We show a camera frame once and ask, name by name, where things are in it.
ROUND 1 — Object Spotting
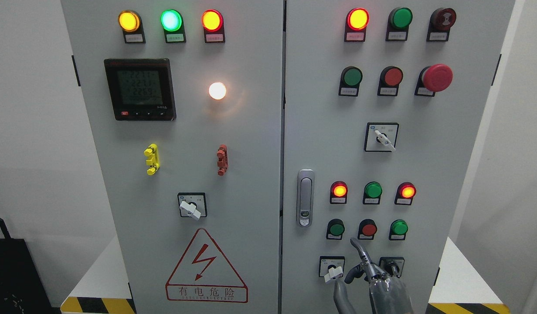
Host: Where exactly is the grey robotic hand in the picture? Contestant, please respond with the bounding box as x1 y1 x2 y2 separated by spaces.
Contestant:
330 237 414 314

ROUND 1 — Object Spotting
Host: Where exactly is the green push button lower right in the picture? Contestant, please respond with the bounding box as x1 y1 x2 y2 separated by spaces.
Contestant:
388 219 408 241

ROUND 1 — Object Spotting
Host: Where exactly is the red push button lower middle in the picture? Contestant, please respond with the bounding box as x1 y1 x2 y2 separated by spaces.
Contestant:
357 219 378 240

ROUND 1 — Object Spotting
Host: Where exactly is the green start button lower left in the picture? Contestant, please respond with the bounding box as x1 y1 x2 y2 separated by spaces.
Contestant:
326 218 346 240

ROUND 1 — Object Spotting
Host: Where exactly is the red push button upper row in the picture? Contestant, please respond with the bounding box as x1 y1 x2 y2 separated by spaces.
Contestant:
377 66 404 97

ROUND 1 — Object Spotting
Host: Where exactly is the green push button upper row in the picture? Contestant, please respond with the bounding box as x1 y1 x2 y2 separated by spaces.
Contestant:
338 66 363 97

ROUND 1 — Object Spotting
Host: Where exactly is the red emergency stop mushroom button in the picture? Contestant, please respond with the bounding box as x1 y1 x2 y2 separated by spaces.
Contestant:
414 64 453 97

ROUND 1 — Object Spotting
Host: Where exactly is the white platform with hazard stripes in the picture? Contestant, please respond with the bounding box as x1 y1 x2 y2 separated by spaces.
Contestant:
61 237 510 314

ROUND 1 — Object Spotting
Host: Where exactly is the red indicator lamp lower right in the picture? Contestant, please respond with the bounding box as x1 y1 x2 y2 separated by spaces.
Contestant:
394 181 416 205

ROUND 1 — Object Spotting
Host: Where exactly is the red indicator lamp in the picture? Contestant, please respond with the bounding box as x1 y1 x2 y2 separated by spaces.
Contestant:
394 181 416 205
344 7 370 42
330 181 348 204
201 9 225 43

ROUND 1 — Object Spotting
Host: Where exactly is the green indicator lamp lower middle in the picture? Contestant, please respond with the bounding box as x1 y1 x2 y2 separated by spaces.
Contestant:
363 181 383 205

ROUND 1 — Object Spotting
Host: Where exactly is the green indicator lamp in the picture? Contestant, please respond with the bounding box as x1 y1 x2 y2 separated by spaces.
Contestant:
363 181 383 205
160 9 186 44
385 7 413 41

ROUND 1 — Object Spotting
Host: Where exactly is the red indicator lamp lower left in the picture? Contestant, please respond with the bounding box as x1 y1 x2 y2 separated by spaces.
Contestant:
330 181 348 204

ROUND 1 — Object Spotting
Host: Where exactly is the red electric hazard warning sticker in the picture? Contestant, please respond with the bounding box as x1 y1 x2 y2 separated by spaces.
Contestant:
165 228 248 303

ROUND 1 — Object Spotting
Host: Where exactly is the grey electrical control cabinet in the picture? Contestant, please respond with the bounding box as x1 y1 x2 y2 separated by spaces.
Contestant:
61 0 515 314

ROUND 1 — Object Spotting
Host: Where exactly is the red terminal clip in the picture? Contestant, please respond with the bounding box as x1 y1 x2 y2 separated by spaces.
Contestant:
216 144 228 176

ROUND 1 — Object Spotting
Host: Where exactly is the green indicator lamp top right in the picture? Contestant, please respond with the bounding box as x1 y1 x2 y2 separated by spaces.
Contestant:
385 7 413 41

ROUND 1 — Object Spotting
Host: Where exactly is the white glowing indicator lamp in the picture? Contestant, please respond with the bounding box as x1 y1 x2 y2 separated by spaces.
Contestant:
207 82 227 101

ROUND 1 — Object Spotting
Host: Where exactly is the yellow terminal clip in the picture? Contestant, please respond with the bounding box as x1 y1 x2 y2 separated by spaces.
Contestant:
143 143 160 176

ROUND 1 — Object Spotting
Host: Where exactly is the red indicator lamp top right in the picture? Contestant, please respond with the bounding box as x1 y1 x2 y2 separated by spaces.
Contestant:
344 7 370 42

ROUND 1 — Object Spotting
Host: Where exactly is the black digital power meter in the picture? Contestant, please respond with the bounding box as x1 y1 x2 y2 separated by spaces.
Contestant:
104 58 177 121

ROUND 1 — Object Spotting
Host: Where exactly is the red indicator lamp top left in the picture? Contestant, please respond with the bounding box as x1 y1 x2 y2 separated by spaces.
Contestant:
201 9 225 43

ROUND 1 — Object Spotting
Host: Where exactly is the green indicator lamp top left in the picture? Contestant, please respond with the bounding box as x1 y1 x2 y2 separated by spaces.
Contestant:
160 9 186 44

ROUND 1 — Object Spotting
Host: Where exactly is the black box at left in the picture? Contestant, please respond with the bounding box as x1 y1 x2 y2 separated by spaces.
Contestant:
0 218 53 314

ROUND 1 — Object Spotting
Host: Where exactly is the yellow indicator lamp top left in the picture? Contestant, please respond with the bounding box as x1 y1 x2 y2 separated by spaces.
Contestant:
118 10 146 44

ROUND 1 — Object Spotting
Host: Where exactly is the black knob selector switch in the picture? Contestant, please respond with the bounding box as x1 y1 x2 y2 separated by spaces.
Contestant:
379 256 405 278

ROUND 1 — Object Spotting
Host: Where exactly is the lower white rotary selector switch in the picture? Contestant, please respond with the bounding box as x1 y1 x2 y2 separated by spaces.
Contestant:
319 255 346 283

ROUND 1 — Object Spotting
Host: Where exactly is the silver door lock handle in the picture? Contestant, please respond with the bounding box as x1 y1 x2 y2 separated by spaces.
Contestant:
296 169 315 227

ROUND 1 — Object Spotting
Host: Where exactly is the upper right rotary selector switch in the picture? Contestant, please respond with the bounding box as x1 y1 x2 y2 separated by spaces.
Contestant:
364 123 399 152

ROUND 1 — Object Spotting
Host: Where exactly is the left door rotary selector switch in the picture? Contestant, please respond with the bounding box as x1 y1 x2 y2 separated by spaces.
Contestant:
177 192 207 221

